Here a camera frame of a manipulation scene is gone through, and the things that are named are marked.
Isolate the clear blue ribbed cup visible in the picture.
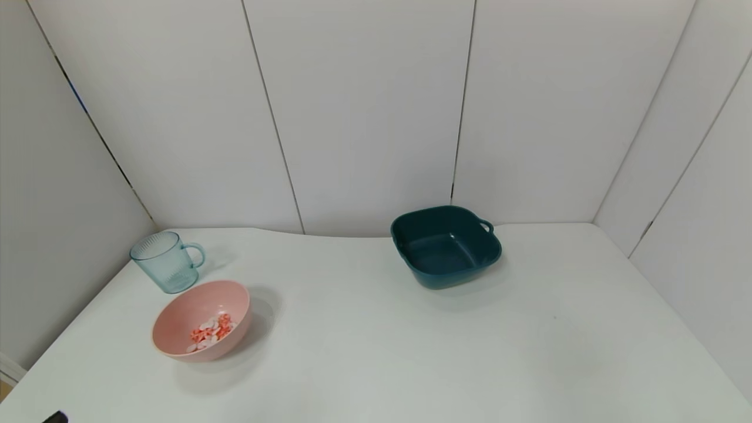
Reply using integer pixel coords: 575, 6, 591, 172
129, 231, 206, 294

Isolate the pink bowl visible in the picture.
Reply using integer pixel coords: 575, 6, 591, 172
152, 280, 253, 362

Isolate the teal square plastic basin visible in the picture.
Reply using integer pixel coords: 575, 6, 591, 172
391, 204, 503, 290

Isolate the red white candy pile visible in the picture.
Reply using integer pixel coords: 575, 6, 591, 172
187, 313, 237, 354

